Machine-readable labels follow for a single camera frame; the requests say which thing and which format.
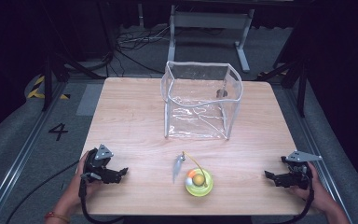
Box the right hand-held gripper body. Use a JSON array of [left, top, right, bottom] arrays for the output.
[[281, 150, 324, 190]]

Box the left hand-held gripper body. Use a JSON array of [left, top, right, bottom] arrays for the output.
[[83, 143, 121, 185]]

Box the green round feather cat toy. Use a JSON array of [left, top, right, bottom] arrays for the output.
[[172, 150, 214, 198]]

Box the clear plastic storage bag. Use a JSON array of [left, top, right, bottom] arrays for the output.
[[160, 60, 244, 141]]

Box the person's right hand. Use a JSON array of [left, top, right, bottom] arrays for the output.
[[290, 161, 334, 213]]

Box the person's left hand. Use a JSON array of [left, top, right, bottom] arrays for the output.
[[68, 150, 104, 207]]

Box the yellow and black floor tape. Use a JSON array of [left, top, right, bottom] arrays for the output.
[[26, 75, 72, 101]]

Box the black metal stand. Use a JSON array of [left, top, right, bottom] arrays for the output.
[[256, 0, 312, 119], [40, 0, 107, 112]]

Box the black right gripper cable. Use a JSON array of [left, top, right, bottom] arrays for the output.
[[278, 173, 315, 224]]

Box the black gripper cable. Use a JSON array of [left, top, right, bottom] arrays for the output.
[[78, 175, 126, 224], [278, 173, 315, 224]]

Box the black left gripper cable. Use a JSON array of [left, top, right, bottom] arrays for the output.
[[78, 175, 126, 224]]

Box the aluminium floor rail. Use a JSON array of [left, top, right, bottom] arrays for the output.
[[0, 81, 68, 224], [282, 84, 353, 224]]

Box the red and gold bracelet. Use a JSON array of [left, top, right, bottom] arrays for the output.
[[44, 211, 71, 224]]

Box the thin black floor cable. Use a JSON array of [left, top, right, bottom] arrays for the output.
[[5, 160, 81, 224]]

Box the tangle of floor cables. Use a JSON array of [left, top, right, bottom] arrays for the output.
[[114, 23, 172, 76]]

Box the grey metal table frame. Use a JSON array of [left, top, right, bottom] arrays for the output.
[[167, 4, 256, 74]]

